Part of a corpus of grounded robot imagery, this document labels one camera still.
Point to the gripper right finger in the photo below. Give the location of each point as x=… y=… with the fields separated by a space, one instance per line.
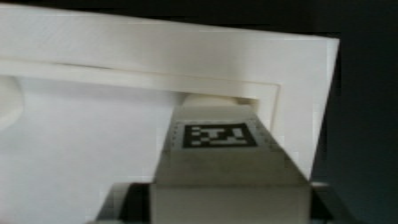
x=324 y=209

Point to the white square tabletop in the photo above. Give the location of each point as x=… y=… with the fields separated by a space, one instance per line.
x=83 y=135

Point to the white U-shaped fence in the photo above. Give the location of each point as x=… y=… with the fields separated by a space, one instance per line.
x=125 y=51

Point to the white leg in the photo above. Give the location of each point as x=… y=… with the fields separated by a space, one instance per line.
x=228 y=181

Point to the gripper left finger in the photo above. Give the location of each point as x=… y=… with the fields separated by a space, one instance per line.
x=127 y=205

